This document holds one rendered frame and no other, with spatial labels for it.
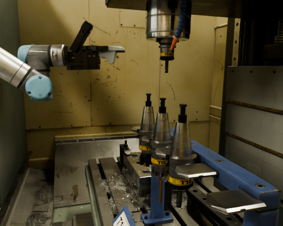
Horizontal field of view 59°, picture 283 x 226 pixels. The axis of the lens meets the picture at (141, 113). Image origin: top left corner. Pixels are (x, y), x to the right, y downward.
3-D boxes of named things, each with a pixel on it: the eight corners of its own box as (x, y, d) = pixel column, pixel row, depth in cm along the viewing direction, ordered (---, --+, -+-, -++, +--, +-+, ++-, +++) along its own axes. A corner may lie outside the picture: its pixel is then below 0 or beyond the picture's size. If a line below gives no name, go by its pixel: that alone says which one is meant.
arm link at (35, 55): (26, 69, 92) (24, 45, 90) (57, 68, 92) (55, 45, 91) (17, 69, 84) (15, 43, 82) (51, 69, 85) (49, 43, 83)
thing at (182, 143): (196, 156, 50) (198, 123, 49) (177, 159, 48) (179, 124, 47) (183, 149, 54) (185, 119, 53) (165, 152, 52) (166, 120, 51)
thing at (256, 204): (219, 218, 32) (220, 212, 32) (199, 197, 37) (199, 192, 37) (264, 210, 34) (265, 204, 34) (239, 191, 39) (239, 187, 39)
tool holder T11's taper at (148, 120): (158, 130, 70) (158, 106, 69) (143, 131, 69) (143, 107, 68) (152, 127, 74) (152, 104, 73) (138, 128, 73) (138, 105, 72)
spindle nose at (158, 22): (196, 37, 82) (197, -2, 80) (147, 36, 81) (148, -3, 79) (183, 42, 98) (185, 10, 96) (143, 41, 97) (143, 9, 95)
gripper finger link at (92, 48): (112, 51, 86) (90, 52, 89) (112, 46, 86) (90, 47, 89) (106, 50, 82) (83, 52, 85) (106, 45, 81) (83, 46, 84)
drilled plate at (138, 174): (139, 189, 96) (139, 177, 95) (123, 162, 123) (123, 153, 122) (193, 183, 102) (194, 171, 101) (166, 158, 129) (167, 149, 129)
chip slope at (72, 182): (51, 227, 123) (49, 177, 119) (56, 173, 187) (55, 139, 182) (210, 202, 148) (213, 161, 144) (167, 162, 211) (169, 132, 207)
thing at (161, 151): (159, 158, 53) (159, 155, 53) (151, 151, 58) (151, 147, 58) (189, 156, 55) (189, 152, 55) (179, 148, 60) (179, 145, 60)
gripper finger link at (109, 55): (126, 63, 85) (101, 64, 88) (125, 45, 84) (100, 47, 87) (121, 63, 82) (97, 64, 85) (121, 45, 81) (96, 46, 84)
